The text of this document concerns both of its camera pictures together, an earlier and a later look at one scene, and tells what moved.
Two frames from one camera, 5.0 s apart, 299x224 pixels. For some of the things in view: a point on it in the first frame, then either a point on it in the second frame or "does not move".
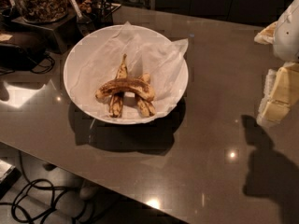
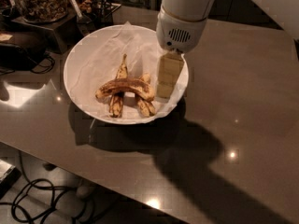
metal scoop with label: [85, 25] does not move
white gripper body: [287, 36] -> [177, 35]
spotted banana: [119, 85] does not move
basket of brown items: [42, 4] does not move
